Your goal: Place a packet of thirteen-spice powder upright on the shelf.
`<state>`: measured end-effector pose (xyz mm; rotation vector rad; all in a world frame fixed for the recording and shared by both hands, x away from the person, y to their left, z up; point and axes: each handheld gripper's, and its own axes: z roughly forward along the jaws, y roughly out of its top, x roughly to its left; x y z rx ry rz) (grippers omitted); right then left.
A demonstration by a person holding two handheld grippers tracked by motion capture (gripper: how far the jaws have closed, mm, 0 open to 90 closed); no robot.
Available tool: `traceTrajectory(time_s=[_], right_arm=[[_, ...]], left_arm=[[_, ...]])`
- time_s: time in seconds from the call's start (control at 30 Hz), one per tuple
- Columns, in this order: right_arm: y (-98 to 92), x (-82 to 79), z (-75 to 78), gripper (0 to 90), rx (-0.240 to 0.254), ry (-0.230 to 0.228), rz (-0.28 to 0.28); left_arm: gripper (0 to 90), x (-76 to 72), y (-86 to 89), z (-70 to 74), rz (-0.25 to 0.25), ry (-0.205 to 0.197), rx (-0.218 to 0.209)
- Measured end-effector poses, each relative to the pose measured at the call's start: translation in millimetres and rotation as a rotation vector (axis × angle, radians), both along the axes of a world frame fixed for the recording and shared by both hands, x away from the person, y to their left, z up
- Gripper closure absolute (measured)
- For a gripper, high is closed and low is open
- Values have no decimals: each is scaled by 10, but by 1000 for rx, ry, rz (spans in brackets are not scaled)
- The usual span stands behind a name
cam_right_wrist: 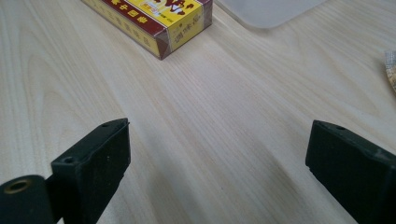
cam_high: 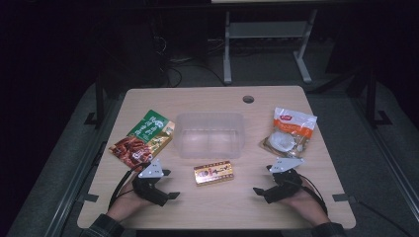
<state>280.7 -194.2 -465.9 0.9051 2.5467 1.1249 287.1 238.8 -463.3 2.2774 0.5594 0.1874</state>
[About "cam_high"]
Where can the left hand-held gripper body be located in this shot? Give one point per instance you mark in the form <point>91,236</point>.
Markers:
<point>150,189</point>

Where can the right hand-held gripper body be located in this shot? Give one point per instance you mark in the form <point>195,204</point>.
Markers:
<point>283,186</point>

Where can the green and red snack packet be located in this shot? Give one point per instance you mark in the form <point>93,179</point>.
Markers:
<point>148,133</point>

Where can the gold and red snack box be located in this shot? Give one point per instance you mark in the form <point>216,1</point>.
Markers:
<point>214,173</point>

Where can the clear plastic container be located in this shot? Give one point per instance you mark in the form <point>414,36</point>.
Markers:
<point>209,136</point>

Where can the person's left hand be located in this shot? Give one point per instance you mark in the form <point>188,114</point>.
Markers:
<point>125,204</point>

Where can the person's right hand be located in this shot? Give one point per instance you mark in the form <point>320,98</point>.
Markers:
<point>308,205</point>

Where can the white and orange snack packet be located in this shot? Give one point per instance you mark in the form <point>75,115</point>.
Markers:
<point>290,131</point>

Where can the black metal stand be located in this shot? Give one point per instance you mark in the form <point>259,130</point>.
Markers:
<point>99,98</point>
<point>371,98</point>

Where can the grey table bracket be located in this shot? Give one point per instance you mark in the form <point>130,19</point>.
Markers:
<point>88,197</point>
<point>343,197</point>

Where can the grey metal desk frame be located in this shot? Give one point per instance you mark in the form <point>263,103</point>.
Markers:
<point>267,29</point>

